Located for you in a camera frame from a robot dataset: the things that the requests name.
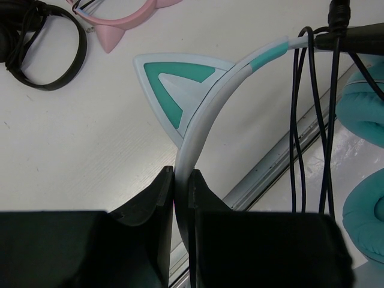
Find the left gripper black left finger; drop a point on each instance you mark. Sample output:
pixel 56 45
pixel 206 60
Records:
pixel 128 247

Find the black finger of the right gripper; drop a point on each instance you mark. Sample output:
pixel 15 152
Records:
pixel 366 39

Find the teal cat-ear headphones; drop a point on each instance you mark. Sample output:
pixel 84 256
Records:
pixel 187 92

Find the small black headphones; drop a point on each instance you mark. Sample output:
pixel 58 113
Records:
pixel 43 46

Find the pink and blue cat-ear headphones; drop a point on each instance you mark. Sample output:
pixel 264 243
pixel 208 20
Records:
pixel 110 32

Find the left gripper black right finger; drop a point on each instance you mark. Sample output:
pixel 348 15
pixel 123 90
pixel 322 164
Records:
pixel 262 249

